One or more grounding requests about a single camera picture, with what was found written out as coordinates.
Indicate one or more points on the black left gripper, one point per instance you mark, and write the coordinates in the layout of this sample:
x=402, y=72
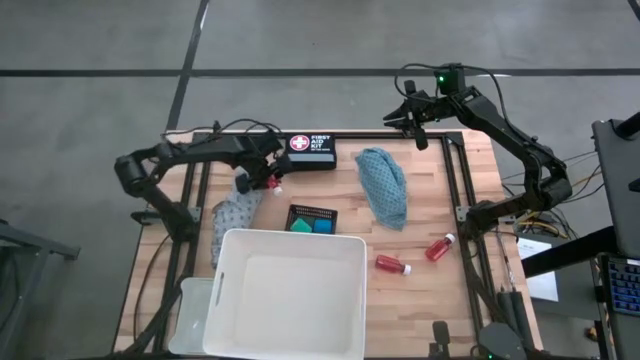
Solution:
x=262, y=152

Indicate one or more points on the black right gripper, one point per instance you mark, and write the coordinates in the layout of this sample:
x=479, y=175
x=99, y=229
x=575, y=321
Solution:
x=434, y=107

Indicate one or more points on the red medicine bottle white cap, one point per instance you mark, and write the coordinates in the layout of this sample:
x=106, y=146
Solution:
x=274, y=184
x=390, y=264
x=439, y=248

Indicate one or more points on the grey patterned cloth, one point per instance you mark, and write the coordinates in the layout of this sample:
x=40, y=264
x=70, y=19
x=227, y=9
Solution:
x=232, y=215

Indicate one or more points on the dark green bandage roll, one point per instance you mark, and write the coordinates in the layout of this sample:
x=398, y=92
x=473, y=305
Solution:
x=309, y=218

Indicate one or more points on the teal bandage roll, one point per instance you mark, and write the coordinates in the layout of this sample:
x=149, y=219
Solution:
x=301, y=225

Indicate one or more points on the blue bandage roll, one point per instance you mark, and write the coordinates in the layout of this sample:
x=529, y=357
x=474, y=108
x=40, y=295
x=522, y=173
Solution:
x=323, y=226

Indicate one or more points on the blue patterned cloth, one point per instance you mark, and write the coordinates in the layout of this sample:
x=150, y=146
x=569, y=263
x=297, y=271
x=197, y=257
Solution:
x=385, y=190

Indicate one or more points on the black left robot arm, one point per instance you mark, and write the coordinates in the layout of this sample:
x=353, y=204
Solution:
x=200, y=152

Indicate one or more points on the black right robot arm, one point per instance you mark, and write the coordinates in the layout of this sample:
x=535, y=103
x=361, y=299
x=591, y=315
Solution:
x=505, y=135

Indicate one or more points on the black first aid kit pouch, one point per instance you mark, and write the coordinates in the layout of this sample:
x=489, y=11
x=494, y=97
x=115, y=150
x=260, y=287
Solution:
x=312, y=152

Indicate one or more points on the small black plastic basket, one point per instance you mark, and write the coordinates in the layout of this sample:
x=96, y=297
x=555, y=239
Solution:
x=312, y=209

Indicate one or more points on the large white plastic basket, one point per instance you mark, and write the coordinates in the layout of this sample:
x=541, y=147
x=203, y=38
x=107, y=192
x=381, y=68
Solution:
x=290, y=300

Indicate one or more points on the small clear plastic container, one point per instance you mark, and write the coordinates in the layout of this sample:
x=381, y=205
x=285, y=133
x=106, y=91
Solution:
x=190, y=315

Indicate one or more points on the black stand beam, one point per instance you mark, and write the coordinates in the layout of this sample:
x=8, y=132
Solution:
x=565, y=252

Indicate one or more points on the dark grey tube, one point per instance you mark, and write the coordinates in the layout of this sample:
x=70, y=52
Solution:
x=506, y=310
x=521, y=312

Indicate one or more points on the white paper sheet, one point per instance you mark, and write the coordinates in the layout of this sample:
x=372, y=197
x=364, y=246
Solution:
x=545, y=287

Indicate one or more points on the grey laptop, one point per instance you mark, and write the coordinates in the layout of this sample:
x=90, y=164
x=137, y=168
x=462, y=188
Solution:
x=620, y=190

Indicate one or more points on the black stick-shaped device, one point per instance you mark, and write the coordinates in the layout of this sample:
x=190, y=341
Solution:
x=441, y=337

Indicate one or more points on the grey rounded device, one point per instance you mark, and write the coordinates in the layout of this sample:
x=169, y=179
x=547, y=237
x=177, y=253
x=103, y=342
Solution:
x=500, y=342

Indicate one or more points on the grey metal stand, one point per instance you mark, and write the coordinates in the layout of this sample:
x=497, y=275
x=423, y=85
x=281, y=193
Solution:
x=30, y=245

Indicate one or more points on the black backlit keyboard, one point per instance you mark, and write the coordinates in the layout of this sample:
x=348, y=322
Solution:
x=625, y=285

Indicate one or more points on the black aluminium table frame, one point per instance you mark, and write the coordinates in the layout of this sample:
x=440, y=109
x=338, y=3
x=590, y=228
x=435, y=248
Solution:
x=375, y=135

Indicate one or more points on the black wrist camera green light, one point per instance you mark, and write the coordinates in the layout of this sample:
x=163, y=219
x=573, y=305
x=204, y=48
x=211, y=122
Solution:
x=451, y=79

